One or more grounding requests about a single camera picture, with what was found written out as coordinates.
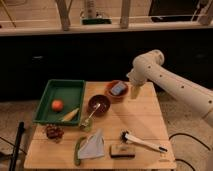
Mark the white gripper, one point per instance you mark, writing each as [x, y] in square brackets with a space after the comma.
[137, 78]

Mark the blue sponge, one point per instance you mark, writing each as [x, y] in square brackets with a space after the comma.
[118, 88]

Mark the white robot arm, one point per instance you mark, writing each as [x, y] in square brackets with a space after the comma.
[149, 66]

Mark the orange bowl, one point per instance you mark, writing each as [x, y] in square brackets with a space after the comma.
[110, 85]

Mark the dark brown bowl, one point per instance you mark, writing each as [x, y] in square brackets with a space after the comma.
[100, 103]

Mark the wooden block eraser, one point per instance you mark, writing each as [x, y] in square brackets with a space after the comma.
[122, 150]

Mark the green plastic tray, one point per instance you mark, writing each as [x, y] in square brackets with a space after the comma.
[71, 92]

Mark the yellow corn cob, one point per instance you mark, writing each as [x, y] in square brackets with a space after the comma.
[69, 116]

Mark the grey folded cloth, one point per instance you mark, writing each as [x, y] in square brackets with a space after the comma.
[93, 148]

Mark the orange tomato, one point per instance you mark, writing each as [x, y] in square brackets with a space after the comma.
[57, 105]

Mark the green base stand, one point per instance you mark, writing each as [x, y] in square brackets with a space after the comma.
[96, 21]

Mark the brown grape bunch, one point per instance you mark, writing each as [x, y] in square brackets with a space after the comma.
[54, 132]

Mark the black pole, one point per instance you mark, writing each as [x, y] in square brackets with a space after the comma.
[16, 147]

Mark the metal spoon green handle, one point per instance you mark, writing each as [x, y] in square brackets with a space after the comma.
[86, 121]

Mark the wooden shelf frame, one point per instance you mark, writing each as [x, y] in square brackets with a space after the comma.
[40, 17]

